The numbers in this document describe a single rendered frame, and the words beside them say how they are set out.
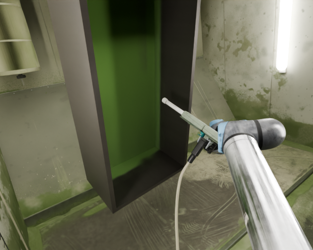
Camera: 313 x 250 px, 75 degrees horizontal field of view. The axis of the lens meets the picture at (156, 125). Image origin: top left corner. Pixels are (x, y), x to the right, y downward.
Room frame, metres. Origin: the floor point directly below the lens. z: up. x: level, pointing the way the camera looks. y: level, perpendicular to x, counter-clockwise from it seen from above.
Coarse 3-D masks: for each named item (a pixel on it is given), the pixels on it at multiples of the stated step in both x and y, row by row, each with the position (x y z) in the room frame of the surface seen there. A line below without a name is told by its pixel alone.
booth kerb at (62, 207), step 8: (192, 144) 2.28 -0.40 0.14; (80, 192) 1.58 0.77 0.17; (88, 192) 1.60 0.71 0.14; (96, 192) 1.64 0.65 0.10; (64, 200) 1.50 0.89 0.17; (72, 200) 1.53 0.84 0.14; (80, 200) 1.56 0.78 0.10; (48, 208) 1.43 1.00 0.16; (56, 208) 1.46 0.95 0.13; (64, 208) 1.48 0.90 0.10; (32, 216) 1.36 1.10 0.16; (40, 216) 1.39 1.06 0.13; (48, 216) 1.42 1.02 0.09; (32, 224) 1.35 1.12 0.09
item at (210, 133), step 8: (168, 104) 1.18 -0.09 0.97; (184, 112) 1.08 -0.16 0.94; (192, 120) 1.03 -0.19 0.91; (200, 128) 0.98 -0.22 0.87; (208, 128) 0.95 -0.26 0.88; (208, 136) 0.94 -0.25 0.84; (216, 136) 0.91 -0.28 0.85; (200, 144) 0.94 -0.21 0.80; (192, 152) 0.95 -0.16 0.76; (200, 152) 0.95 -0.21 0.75; (192, 160) 0.93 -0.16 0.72
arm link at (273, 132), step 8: (240, 120) 1.22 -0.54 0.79; (264, 120) 0.69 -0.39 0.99; (272, 120) 0.70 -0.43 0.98; (264, 128) 0.65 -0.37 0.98; (272, 128) 0.65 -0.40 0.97; (280, 128) 0.67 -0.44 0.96; (264, 136) 0.64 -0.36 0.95; (272, 136) 0.64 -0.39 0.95; (280, 136) 0.65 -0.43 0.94; (264, 144) 0.64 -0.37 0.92; (272, 144) 0.64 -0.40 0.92
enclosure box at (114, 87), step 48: (48, 0) 1.01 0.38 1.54; (96, 0) 1.17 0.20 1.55; (144, 0) 1.34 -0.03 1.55; (192, 0) 1.16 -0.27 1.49; (96, 48) 1.18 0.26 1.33; (144, 48) 1.38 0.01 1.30; (192, 48) 1.17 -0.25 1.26; (96, 96) 0.82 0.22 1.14; (144, 96) 1.42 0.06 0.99; (96, 144) 0.91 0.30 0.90; (144, 144) 1.48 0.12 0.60; (144, 192) 1.06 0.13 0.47
